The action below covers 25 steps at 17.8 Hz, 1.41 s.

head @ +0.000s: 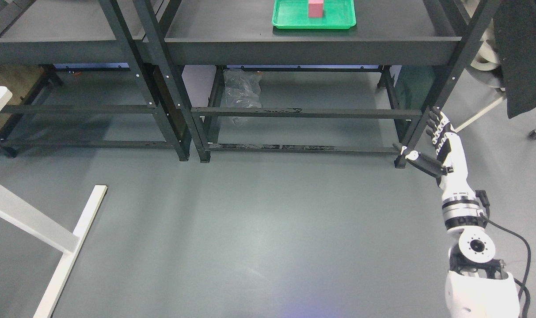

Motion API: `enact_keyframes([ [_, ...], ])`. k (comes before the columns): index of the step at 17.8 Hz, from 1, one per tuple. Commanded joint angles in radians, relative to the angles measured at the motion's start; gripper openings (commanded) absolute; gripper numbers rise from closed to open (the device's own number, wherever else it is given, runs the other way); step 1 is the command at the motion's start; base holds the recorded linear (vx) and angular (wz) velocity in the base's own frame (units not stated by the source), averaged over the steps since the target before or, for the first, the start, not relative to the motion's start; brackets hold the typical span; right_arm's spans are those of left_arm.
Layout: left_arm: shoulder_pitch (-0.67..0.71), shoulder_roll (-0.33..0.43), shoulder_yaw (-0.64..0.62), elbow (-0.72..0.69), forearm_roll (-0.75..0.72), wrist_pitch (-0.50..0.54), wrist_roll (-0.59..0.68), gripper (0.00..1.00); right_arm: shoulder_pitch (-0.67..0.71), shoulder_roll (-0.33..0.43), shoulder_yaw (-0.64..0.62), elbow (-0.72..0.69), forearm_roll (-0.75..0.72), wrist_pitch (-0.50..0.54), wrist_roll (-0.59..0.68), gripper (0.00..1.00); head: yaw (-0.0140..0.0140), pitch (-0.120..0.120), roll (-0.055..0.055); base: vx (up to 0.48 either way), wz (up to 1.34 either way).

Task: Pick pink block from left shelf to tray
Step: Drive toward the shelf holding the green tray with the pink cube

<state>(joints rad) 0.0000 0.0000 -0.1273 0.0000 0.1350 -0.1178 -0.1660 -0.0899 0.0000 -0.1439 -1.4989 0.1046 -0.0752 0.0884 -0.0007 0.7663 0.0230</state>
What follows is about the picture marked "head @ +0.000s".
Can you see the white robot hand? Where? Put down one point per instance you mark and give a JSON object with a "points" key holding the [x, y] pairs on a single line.
{"points": [[449, 167]]}

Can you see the black metal shelf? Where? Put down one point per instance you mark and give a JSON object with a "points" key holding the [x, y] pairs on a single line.
{"points": [[104, 79], [436, 33]]}

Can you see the green tray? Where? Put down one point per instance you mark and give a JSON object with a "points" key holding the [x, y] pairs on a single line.
{"points": [[293, 15]]}

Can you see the black metal shelf right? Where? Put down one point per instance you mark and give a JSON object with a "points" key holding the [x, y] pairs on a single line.
{"points": [[436, 33]]}

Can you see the clear plastic bag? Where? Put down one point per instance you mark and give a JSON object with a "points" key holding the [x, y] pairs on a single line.
{"points": [[242, 88]]}

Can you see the white table leg frame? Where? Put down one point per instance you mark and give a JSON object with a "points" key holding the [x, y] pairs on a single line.
{"points": [[23, 215]]}

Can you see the white robot forearm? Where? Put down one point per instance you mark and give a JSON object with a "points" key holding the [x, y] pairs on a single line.
{"points": [[477, 284]]}

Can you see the pink block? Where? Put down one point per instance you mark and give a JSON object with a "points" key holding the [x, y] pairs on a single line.
{"points": [[315, 9]]}

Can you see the dark hanging coat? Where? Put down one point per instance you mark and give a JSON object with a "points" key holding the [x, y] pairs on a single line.
{"points": [[515, 34]]}

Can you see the black metal shelf left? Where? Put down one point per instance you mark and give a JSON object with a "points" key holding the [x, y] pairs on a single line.
{"points": [[104, 79]]}

